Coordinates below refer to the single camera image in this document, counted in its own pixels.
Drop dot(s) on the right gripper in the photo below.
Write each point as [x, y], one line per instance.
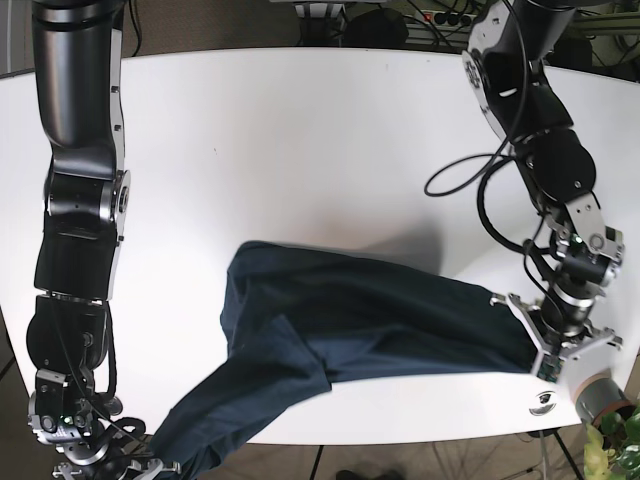
[109, 462]

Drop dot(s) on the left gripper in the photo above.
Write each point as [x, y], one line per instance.
[559, 325]

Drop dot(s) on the grey plant pot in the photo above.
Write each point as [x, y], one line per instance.
[599, 395]

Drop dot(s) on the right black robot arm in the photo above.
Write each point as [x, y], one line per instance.
[74, 407]

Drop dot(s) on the dark blue T-shirt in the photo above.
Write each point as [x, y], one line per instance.
[299, 320]

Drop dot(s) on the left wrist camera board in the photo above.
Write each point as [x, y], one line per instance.
[550, 368]

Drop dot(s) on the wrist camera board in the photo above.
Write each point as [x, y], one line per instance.
[550, 368]
[136, 449]

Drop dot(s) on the green potted plant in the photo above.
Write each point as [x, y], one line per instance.
[612, 447]

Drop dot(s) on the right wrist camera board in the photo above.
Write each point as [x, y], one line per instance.
[136, 449]

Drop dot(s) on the right silver table grommet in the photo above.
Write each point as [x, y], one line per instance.
[543, 403]

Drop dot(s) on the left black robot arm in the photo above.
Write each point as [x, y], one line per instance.
[504, 63]

